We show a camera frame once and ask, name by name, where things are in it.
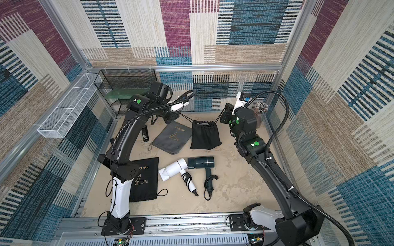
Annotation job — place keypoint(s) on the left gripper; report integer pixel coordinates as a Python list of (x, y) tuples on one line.
[(174, 117)]

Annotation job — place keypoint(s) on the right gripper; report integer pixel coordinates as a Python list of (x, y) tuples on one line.
[(227, 114)]

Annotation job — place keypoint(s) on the grey hair dryer bag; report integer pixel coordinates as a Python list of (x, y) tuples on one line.
[(172, 139)]

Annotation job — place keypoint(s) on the black hair dryer bag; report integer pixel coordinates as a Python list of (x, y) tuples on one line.
[(205, 134)]

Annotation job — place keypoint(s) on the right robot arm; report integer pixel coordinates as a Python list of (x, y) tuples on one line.
[(297, 222)]

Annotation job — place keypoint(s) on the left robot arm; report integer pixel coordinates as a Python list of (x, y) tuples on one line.
[(140, 108)]

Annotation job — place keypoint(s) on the white hair dryer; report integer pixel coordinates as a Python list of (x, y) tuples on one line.
[(179, 167)]

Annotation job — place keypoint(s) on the striped pencil cup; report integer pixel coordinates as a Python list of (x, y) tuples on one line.
[(260, 109)]

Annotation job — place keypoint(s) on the green tray on shelf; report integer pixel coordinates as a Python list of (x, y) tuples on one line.
[(124, 93)]

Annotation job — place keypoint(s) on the black bag front left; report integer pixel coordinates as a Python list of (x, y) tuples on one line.
[(145, 185)]

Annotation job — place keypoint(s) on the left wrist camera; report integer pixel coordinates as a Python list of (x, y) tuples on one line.
[(179, 106)]

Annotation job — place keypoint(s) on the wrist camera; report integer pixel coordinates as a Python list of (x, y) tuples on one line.
[(179, 106), (242, 99)]

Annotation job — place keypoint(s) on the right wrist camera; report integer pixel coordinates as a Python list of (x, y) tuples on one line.
[(242, 99)]

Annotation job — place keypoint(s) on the black wire mesh shelf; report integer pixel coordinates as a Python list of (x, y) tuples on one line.
[(117, 86)]

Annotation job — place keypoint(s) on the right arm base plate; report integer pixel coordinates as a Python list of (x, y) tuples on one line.
[(240, 222)]

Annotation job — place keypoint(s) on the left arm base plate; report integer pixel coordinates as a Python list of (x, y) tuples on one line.
[(134, 225)]

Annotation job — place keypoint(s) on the white wire mesh basket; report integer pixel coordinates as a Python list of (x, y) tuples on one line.
[(66, 113)]

